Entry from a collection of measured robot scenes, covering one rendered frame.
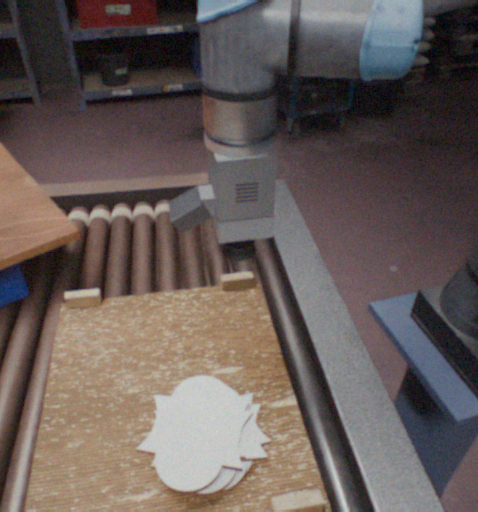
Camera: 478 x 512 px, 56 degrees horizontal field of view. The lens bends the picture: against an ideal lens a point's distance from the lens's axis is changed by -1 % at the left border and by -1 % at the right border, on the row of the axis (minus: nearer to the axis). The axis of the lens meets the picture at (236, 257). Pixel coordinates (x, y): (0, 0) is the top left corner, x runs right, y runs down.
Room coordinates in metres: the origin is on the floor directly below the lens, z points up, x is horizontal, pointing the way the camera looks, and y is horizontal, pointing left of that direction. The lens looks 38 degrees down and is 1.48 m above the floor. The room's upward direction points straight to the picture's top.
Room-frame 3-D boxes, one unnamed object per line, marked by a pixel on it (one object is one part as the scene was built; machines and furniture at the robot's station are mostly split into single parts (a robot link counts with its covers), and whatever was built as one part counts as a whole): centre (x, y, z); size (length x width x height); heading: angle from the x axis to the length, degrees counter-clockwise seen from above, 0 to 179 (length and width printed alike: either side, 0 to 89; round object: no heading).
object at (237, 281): (0.61, 0.00, 0.95); 0.06 x 0.02 x 0.03; 100
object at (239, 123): (0.46, 0.00, 1.32); 0.08 x 0.08 x 0.05
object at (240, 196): (0.46, 0.02, 1.24); 0.12 x 0.09 x 0.16; 100
